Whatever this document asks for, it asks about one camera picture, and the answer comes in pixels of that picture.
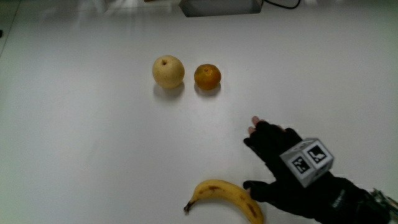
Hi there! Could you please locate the person's right hand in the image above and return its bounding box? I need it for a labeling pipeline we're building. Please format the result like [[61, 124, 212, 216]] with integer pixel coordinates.
[[243, 116, 398, 224]]

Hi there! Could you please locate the yellow banana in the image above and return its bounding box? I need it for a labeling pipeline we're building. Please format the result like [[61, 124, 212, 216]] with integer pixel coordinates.
[[183, 179, 265, 224]]

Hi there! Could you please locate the orange mandarin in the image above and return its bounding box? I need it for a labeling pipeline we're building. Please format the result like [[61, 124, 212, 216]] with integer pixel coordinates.
[[193, 63, 222, 91]]

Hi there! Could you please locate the yellow round pear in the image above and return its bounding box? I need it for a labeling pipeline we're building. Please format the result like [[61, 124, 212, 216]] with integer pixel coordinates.
[[152, 55, 186, 90]]

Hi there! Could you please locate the grey box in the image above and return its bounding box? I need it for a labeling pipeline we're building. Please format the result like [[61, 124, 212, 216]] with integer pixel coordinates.
[[178, 0, 264, 18]]

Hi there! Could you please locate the black cable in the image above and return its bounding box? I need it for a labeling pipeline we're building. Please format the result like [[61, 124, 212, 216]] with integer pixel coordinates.
[[262, 0, 302, 10]]

